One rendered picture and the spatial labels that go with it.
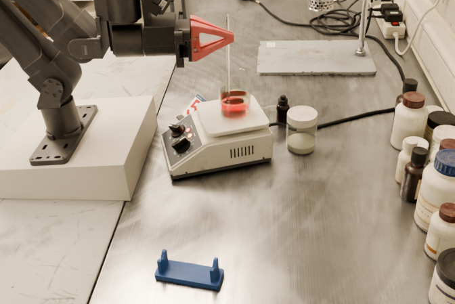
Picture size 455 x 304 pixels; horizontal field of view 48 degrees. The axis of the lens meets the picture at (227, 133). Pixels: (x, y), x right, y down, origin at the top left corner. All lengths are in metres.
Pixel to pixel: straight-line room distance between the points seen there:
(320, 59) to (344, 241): 0.65
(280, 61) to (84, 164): 0.65
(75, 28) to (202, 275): 0.44
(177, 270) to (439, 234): 0.39
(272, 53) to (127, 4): 0.63
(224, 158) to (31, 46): 0.39
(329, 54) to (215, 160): 0.57
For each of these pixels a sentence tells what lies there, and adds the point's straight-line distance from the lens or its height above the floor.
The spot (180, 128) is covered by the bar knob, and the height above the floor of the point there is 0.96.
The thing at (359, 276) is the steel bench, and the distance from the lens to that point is 0.80.
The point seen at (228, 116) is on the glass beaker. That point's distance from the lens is 0.95.
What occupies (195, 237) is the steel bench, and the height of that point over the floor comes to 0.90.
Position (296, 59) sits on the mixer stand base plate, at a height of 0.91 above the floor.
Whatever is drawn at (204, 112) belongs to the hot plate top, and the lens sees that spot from 0.99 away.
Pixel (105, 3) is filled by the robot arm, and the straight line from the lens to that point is 0.88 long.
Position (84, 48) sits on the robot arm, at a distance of 0.89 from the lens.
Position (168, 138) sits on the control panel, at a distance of 1.02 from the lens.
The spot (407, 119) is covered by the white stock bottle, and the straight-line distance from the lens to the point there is 1.02.
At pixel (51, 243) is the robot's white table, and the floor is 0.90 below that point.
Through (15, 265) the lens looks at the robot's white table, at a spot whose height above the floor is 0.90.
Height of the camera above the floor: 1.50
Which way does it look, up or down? 33 degrees down
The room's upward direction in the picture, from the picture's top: 3 degrees counter-clockwise
